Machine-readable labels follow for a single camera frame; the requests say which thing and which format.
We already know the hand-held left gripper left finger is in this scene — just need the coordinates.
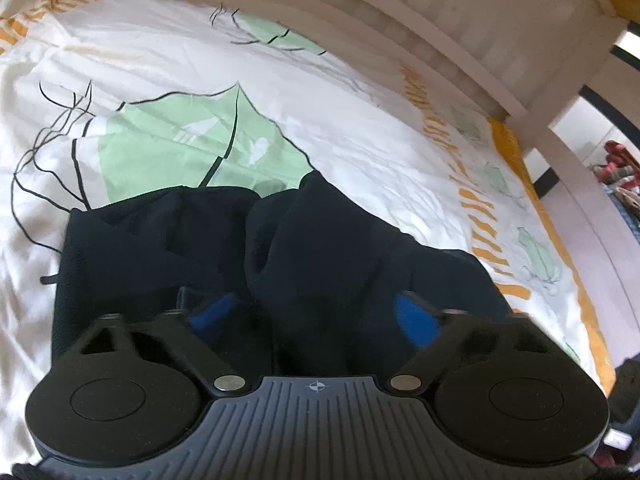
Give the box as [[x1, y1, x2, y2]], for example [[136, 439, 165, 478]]
[[75, 292, 247, 393]]

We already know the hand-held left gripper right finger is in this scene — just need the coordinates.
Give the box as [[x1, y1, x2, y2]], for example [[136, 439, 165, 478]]
[[389, 291, 546, 393]]

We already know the black hooded jacket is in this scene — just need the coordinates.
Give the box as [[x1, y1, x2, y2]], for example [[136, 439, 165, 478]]
[[52, 170, 513, 388]]

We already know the leaf printed white duvet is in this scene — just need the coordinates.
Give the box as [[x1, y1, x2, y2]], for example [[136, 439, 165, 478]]
[[0, 0, 617, 463]]

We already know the colourful cloth pile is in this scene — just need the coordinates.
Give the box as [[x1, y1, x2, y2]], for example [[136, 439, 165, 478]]
[[592, 140, 640, 241]]

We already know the pale wooden bed frame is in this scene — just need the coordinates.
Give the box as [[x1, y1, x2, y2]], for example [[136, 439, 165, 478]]
[[200, 0, 640, 393]]

